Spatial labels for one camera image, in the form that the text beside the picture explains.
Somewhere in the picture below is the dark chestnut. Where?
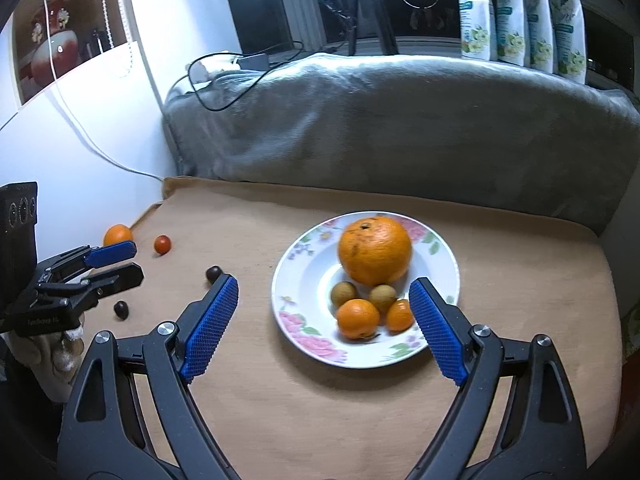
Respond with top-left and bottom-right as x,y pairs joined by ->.
113,300 -> 129,321
205,266 -> 224,284

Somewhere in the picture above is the small red tomato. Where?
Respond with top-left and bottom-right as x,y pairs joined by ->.
153,234 -> 172,256

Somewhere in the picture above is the small kumquat orange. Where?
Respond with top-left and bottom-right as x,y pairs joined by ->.
385,299 -> 414,334

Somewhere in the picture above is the brown longan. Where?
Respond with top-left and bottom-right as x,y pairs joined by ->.
330,282 -> 359,308
368,284 -> 398,315

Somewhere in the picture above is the small orange mandarin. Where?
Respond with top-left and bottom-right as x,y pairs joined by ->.
336,299 -> 381,340

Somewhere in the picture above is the gloved left hand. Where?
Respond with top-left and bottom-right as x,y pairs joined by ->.
2,326 -> 85,403

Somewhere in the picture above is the beige blanket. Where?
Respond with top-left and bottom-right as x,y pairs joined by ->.
129,175 -> 624,480

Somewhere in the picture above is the large orange on plate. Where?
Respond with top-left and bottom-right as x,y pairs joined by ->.
337,216 -> 412,287

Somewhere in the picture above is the white floral plate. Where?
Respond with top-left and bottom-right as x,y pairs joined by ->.
271,211 -> 461,370

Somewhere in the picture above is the white power strip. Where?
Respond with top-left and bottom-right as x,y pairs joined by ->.
186,54 -> 240,84

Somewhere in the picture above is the red white ceramic jar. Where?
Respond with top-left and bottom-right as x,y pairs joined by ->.
30,0 -> 79,88

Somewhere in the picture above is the grey blanket cushion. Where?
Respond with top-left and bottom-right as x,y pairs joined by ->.
165,54 -> 639,232

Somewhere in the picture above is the black power adapter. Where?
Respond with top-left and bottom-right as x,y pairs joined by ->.
236,53 -> 270,72

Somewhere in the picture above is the black tripod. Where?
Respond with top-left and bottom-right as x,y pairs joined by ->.
320,0 -> 399,56

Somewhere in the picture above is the orange by the wall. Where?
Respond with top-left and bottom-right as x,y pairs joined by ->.
103,223 -> 134,246

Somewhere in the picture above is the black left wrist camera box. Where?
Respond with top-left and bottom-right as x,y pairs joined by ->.
0,182 -> 38,310

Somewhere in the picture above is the black cable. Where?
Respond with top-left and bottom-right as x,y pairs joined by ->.
186,40 -> 306,112

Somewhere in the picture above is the white cable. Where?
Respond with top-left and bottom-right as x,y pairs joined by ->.
41,0 -> 165,182

